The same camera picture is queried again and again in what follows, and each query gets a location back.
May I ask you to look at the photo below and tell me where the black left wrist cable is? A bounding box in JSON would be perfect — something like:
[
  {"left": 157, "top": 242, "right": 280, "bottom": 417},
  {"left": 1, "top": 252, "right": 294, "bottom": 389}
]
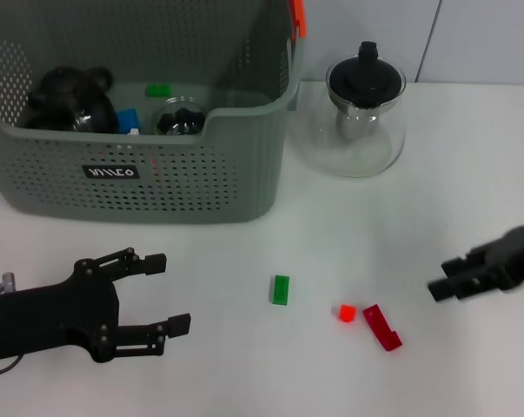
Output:
[{"left": 0, "top": 354, "right": 27, "bottom": 379}]

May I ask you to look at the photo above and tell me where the black lid with steel strainer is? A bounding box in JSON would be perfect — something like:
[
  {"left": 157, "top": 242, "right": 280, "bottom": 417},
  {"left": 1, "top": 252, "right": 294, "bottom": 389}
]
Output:
[{"left": 328, "top": 41, "right": 407, "bottom": 141}]

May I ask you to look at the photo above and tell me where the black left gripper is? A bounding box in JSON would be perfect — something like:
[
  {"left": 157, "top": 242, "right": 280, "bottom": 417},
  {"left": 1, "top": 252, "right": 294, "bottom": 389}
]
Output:
[{"left": 0, "top": 247, "right": 193, "bottom": 365}]

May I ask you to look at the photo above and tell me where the blue square toy plate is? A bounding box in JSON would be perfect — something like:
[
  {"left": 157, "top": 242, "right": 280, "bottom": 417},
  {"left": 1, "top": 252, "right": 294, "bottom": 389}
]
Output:
[{"left": 115, "top": 107, "right": 142, "bottom": 134}]

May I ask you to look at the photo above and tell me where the clear glass teapot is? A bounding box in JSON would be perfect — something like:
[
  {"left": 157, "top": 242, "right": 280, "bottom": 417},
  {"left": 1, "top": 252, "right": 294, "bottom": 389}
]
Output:
[{"left": 295, "top": 58, "right": 407, "bottom": 179}]

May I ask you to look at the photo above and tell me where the grey perforated plastic storage bin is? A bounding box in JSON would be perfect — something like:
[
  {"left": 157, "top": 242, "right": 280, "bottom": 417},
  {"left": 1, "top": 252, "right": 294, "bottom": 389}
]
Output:
[{"left": 0, "top": 0, "right": 308, "bottom": 225}]

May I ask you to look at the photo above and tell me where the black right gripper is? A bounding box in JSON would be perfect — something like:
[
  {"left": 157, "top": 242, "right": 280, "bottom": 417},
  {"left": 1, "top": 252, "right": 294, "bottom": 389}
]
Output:
[{"left": 427, "top": 224, "right": 524, "bottom": 304}]

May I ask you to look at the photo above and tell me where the glass teacup black sleeve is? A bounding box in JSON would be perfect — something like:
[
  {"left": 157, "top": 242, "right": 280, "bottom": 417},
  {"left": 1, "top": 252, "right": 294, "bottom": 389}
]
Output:
[
  {"left": 150, "top": 96, "right": 209, "bottom": 137},
  {"left": 65, "top": 90, "right": 119, "bottom": 134}
]

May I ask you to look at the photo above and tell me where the green toy brick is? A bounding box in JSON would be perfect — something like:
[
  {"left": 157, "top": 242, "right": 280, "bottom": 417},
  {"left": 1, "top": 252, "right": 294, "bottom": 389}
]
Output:
[
  {"left": 144, "top": 83, "right": 172, "bottom": 99},
  {"left": 269, "top": 275, "right": 291, "bottom": 307}
]

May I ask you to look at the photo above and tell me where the dark red long brick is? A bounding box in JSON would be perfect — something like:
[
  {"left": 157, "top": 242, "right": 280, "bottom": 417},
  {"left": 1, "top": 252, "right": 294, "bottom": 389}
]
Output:
[{"left": 362, "top": 303, "right": 404, "bottom": 354}]

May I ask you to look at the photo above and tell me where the orange bin handle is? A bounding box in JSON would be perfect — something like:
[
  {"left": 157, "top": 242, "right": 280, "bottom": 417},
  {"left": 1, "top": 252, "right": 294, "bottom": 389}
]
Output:
[{"left": 289, "top": 0, "right": 308, "bottom": 39}]

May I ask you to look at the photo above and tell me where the dark clay teapot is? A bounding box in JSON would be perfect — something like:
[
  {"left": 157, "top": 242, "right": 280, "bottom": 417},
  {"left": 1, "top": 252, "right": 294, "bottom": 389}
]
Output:
[{"left": 24, "top": 65, "right": 115, "bottom": 130}]

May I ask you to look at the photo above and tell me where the small red toy brick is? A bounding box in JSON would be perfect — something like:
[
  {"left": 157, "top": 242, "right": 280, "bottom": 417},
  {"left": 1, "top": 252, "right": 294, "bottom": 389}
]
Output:
[{"left": 330, "top": 304, "right": 358, "bottom": 324}]

